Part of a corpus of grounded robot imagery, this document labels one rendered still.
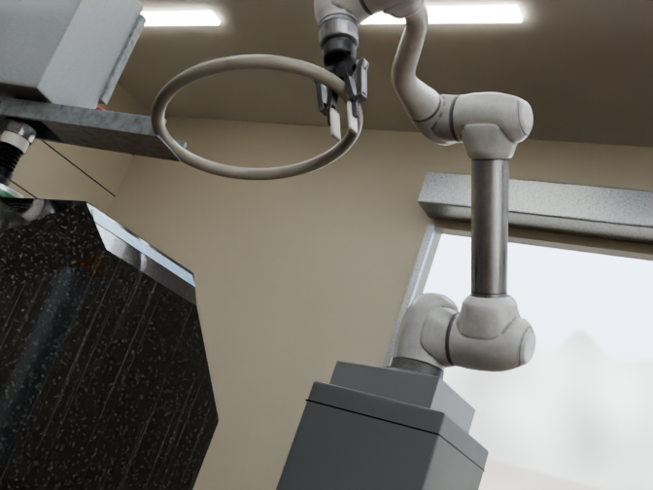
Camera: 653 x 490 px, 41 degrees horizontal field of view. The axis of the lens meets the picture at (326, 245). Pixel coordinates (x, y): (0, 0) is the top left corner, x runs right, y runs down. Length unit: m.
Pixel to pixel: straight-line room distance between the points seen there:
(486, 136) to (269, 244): 5.83
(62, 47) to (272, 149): 6.38
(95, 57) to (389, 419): 1.22
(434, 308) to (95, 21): 1.21
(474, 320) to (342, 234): 5.39
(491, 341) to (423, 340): 0.20
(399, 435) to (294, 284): 5.53
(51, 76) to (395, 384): 1.19
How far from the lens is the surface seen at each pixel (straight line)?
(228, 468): 7.50
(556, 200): 6.87
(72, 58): 2.40
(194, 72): 1.92
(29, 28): 2.45
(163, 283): 1.93
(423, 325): 2.52
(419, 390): 2.38
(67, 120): 2.27
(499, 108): 2.38
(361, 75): 1.95
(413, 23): 2.15
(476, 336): 2.43
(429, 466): 2.27
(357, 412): 2.37
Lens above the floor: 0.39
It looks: 18 degrees up
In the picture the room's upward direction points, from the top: 20 degrees clockwise
